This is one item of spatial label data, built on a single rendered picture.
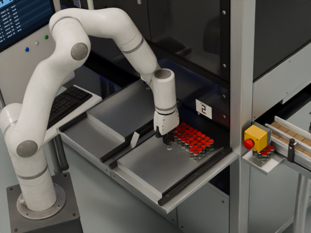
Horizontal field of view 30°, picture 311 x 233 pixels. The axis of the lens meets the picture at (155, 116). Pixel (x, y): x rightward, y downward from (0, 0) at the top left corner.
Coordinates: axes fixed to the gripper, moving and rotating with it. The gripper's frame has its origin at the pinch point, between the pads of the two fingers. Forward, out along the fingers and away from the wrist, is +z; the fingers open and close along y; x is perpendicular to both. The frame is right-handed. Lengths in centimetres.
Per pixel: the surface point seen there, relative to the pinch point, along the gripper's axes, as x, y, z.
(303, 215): 44, -34, 40
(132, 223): -46, -7, 96
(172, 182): 12.7, 10.9, 7.9
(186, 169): 11.9, 2.4, 7.9
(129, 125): -25.0, -0.1, 7.9
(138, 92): -40.1, -18.3, 7.9
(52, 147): -90, 7, 57
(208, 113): 5.6, -17.5, -5.1
